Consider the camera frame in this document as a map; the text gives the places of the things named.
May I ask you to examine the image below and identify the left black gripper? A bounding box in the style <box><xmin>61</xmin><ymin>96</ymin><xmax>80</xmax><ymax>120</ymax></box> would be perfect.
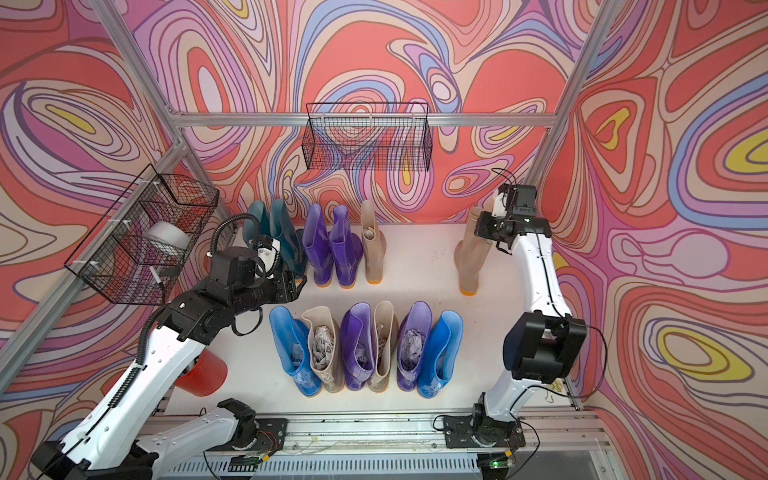
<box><xmin>230</xmin><ymin>268</ymin><xmax>309</xmax><ymax>319</ymax></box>

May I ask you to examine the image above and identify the beige boot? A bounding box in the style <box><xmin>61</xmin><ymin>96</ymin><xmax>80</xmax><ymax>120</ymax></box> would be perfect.
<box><xmin>454</xmin><ymin>207</ymin><xmax>492</xmax><ymax>296</ymax></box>
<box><xmin>301</xmin><ymin>306</ymin><xmax>345</xmax><ymax>393</ymax></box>
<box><xmin>361</xmin><ymin>200</ymin><xmax>386</xmax><ymax>285</ymax></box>
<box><xmin>368</xmin><ymin>300</ymin><xmax>399</xmax><ymax>393</ymax></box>

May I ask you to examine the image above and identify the teal boot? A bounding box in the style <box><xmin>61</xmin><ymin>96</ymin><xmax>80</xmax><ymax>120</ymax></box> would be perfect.
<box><xmin>242</xmin><ymin>200</ymin><xmax>270</xmax><ymax>249</ymax></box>
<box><xmin>269</xmin><ymin>200</ymin><xmax>307</xmax><ymax>275</ymax></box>

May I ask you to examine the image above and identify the blue boot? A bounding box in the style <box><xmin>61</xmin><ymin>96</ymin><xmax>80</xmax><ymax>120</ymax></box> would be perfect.
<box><xmin>269</xmin><ymin>306</ymin><xmax>322</xmax><ymax>397</ymax></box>
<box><xmin>417</xmin><ymin>310</ymin><xmax>464</xmax><ymax>399</ymax></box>

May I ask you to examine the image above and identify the dark purple boot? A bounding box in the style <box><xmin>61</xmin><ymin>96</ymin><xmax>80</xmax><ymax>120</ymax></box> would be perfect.
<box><xmin>301</xmin><ymin>204</ymin><xmax>334</xmax><ymax>287</ymax></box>
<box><xmin>329</xmin><ymin>205</ymin><xmax>363</xmax><ymax>289</ymax></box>

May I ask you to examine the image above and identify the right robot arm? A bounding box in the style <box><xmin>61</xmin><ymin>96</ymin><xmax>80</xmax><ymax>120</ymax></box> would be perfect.
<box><xmin>470</xmin><ymin>212</ymin><xmax>589</xmax><ymax>449</ymax></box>

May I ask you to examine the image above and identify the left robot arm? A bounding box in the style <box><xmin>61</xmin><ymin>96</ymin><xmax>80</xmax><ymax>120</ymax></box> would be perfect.
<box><xmin>31</xmin><ymin>271</ymin><xmax>306</xmax><ymax>479</ymax></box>

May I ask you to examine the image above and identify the white tape roll in basket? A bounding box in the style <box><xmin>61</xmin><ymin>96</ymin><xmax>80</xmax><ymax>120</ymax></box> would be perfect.
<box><xmin>143</xmin><ymin>221</ymin><xmax>190</xmax><ymax>255</ymax></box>

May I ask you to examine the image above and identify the white marker in basket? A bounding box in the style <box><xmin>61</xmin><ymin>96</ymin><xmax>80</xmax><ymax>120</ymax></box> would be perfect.
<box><xmin>149</xmin><ymin>266</ymin><xmax>180</xmax><ymax>290</ymax></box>

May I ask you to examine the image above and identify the red cup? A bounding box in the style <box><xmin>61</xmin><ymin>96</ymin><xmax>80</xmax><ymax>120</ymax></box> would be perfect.
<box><xmin>174</xmin><ymin>349</ymin><xmax>228</xmax><ymax>397</ymax></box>

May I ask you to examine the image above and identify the purple boot front right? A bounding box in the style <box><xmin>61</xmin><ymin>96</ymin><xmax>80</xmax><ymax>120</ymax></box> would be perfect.
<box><xmin>397</xmin><ymin>301</ymin><xmax>433</xmax><ymax>392</ymax></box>

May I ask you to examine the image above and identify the purple boot front left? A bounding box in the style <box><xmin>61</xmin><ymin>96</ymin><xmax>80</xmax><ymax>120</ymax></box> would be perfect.
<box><xmin>340</xmin><ymin>302</ymin><xmax>376</xmax><ymax>391</ymax></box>

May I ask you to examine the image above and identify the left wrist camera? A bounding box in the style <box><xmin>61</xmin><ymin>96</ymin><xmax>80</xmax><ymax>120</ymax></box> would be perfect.
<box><xmin>209</xmin><ymin>236</ymin><xmax>281</xmax><ymax>288</ymax></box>

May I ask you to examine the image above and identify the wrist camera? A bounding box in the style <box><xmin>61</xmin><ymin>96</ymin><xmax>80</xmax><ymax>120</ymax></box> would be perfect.
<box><xmin>492</xmin><ymin>183</ymin><xmax>538</xmax><ymax>218</ymax></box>
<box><xmin>209</xmin><ymin>236</ymin><xmax>281</xmax><ymax>288</ymax></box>

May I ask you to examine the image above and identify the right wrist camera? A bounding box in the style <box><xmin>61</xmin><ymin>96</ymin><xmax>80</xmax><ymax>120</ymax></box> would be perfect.
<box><xmin>492</xmin><ymin>183</ymin><xmax>538</xmax><ymax>218</ymax></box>

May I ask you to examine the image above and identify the black wire basket left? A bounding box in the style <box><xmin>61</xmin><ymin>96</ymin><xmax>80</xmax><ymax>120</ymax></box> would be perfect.
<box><xmin>64</xmin><ymin>166</ymin><xmax>219</xmax><ymax>305</ymax></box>

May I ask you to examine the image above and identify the black wire basket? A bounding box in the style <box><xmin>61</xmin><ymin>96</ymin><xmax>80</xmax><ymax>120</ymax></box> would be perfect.
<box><xmin>64</xmin><ymin>166</ymin><xmax>219</xmax><ymax>305</ymax></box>
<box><xmin>301</xmin><ymin>100</ymin><xmax>433</xmax><ymax>173</ymax></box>

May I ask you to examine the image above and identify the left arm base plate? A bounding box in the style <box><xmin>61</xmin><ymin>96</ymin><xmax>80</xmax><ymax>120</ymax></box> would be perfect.
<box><xmin>230</xmin><ymin>418</ymin><xmax>288</xmax><ymax>454</ymax></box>

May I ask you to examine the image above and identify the black wire basket back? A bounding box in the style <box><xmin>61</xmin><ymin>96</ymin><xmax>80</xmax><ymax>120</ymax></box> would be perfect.
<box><xmin>301</xmin><ymin>100</ymin><xmax>433</xmax><ymax>173</ymax></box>

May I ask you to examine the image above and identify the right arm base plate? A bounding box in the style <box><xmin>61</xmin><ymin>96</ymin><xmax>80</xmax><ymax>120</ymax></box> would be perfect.
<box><xmin>441</xmin><ymin>415</ymin><xmax>526</xmax><ymax>452</ymax></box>

